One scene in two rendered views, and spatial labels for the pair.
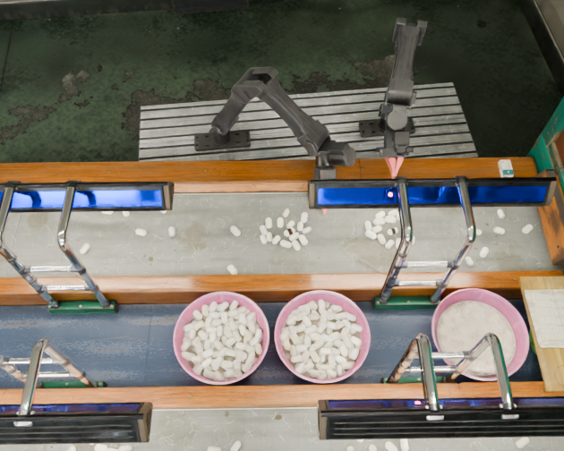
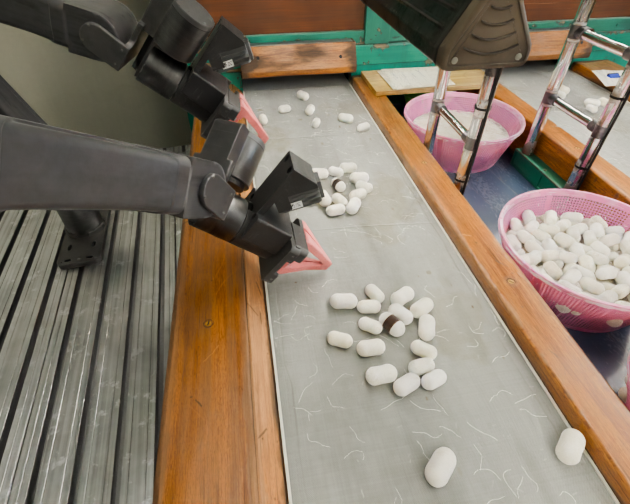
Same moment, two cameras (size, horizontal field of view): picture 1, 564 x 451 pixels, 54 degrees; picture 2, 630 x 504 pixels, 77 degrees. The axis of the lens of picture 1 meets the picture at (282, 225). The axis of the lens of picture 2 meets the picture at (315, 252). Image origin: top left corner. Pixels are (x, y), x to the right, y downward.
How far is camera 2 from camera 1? 1.51 m
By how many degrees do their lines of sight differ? 58
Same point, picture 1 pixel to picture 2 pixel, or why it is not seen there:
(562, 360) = (459, 76)
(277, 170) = (208, 369)
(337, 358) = (602, 231)
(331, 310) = (521, 249)
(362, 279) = (452, 203)
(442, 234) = (325, 147)
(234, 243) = (478, 466)
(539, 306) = (408, 83)
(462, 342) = not seen: hidden behind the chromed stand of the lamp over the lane
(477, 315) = not seen: hidden behind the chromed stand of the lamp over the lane
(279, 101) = (55, 131)
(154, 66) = not seen: outside the picture
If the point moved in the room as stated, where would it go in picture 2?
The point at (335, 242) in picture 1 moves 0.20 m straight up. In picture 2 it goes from (384, 252) to (403, 130)
